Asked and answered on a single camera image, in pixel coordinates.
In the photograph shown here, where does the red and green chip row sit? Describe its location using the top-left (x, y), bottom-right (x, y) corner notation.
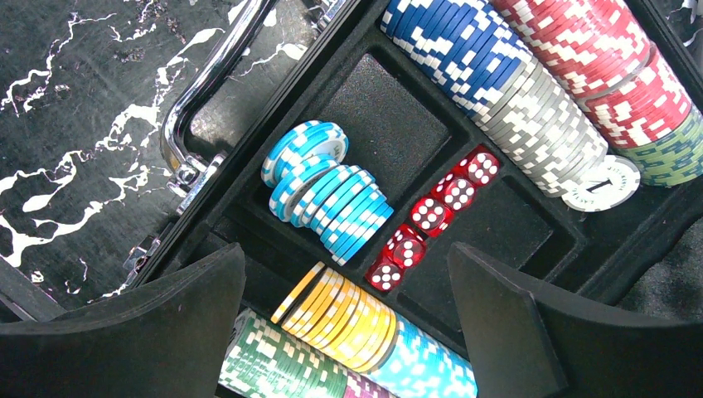
top-left (493, 0), bottom-right (702, 187)

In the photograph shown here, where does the chrome case handle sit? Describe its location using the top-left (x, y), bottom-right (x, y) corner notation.
top-left (160, 0), bottom-right (275, 198)

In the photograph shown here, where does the blue and grey chip row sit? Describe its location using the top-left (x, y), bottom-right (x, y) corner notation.
top-left (380, 1), bottom-right (640, 212)

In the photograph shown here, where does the black poker chip case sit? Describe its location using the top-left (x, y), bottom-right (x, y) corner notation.
top-left (131, 0), bottom-right (703, 398)

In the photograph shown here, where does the yellow chip stack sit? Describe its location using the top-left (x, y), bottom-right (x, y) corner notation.
top-left (271, 262), bottom-right (400, 374)

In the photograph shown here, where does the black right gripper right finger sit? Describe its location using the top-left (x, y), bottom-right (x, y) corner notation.
top-left (448, 242), bottom-right (702, 397)

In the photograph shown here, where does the red translucent die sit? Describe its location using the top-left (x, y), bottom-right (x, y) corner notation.
top-left (458, 146), bottom-right (501, 187)
top-left (429, 172), bottom-right (477, 211)
top-left (365, 257), bottom-right (405, 292)
top-left (381, 224), bottom-right (426, 269)
top-left (410, 196), bottom-right (454, 237)

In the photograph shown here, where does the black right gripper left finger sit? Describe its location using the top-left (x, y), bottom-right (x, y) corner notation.
top-left (1, 244), bottom-right (245, 397)

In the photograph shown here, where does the light blue chip stack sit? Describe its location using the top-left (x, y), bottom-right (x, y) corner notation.
top-left (260, 120), bottom-right (394, 265)

